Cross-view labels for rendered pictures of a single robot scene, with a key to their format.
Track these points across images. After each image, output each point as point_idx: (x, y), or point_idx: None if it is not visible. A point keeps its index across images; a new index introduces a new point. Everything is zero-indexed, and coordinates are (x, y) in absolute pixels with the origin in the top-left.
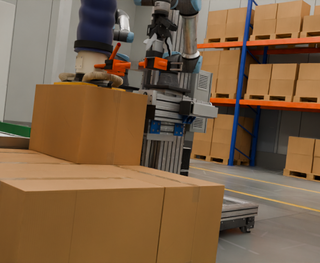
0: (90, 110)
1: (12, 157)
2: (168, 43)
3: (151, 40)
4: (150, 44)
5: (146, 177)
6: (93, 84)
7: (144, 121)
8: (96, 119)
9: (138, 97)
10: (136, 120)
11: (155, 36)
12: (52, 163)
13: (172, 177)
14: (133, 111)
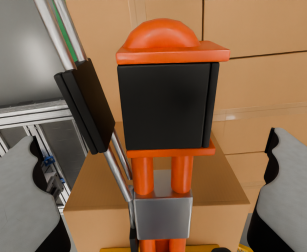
0: (214, 165)
1: (262, 152)
2: (38, 196)
3: None
4: (293, 141)
5: (169, 3)
6: (192, 251)
7: (83, 165)
8: (197, 156)
9: (94, 201)
10: (105, 163)
11: (306, 223)
12: (240, 117)
13: (112, 7)
14: (112, 175)
